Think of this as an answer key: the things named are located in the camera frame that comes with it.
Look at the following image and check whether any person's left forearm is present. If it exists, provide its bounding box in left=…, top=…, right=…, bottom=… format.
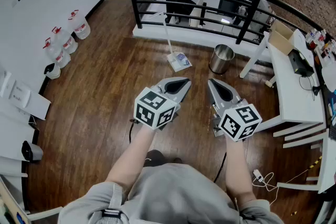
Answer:
left=106, top=124, right=155, bottom=189

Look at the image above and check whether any steel trash bin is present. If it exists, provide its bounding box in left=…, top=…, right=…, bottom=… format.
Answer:
left=208, top=44, right=235, bottom=75

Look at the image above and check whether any open cardboard box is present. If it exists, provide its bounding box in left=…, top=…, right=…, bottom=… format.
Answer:
left=268, top=19, right=295, bottom=56

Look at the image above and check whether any white long-handled dustpan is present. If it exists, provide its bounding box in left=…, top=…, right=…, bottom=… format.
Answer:
left=149, top=12, right=193, bottom=73

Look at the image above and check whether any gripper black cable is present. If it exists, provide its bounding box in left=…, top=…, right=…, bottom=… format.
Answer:
left=128, top=119, right=140, bottom=144
left=213, top=152, right=228, bottom=183

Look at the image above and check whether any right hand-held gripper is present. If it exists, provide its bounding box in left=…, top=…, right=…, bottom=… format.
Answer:
left=207, top=78, right=263, bottom=143

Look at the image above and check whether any person's gray shirt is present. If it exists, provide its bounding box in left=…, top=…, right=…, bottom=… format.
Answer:
left=57, top=163, right=286, bottom=224

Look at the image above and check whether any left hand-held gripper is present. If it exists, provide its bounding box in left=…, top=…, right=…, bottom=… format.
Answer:
left=133, top=77, right=192, bottom=131

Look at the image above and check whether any white power adapter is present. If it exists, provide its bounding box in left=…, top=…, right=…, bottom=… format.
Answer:
left=252, top=168, right=264, bottom=183

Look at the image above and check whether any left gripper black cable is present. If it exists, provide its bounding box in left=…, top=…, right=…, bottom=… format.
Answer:
left=128, top=119, right=140, bottom=144

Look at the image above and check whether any person's right forearm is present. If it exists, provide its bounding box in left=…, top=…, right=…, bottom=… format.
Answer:
left=225, top=136, right=257, bottom=206

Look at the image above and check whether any dark electronic box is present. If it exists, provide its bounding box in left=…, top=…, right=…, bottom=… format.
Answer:
left=287, top=49, right=315, bottom=78

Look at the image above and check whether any white side table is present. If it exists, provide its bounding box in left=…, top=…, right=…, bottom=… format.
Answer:
left=276, top=128, right=336, bottom=194

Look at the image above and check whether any white desk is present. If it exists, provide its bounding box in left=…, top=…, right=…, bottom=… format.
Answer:
left=239, top=30, right=327, bottom=140

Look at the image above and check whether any person's left black shoe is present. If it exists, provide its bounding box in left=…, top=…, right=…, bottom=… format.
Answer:
left=145, top=150, right=166, bottom=167

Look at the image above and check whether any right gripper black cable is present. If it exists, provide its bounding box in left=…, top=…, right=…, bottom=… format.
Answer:
left=213, top=152, right=228, bottom=183

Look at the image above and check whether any cluster of small bottles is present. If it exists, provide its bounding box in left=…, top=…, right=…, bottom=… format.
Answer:
left=305, top=28, right=336, bottom=61

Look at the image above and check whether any gray and black device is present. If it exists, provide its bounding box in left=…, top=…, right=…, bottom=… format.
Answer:
left=21, top=140, right=44, bottom=163

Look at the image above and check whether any small white waste bin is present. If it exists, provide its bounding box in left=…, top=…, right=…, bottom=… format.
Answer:
left=43, top=62, right=62, bottom=80

